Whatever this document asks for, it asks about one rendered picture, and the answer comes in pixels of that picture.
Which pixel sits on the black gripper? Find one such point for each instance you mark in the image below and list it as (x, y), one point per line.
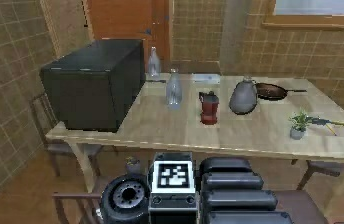
(125, 198)

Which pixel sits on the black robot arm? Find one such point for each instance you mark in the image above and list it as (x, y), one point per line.
(226, 190)

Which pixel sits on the grey canteen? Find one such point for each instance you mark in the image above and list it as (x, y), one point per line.
(243, 97)

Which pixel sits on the small grey pot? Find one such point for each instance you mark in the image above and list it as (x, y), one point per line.
(132, 164)

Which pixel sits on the pale wooden table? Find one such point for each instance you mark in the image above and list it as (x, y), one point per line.
(213, 126)

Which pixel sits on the clear glass bottle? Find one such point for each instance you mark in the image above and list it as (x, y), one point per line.
(174, 90)
(153, 65)

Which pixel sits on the black box appliance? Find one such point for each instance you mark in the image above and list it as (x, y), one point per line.
(93, 83)

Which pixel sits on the brown wooden door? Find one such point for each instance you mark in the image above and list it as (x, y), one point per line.
(126, 26)

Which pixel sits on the dark frying pan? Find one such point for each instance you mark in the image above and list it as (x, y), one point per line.
(270, 91)

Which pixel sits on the small potted green plant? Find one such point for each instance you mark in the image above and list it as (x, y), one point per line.
(298, 125)

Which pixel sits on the yellow and black tool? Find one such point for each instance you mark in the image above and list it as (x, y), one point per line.
(326, 122)

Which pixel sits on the wooden framed window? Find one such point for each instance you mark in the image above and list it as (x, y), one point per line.
(316, 13)

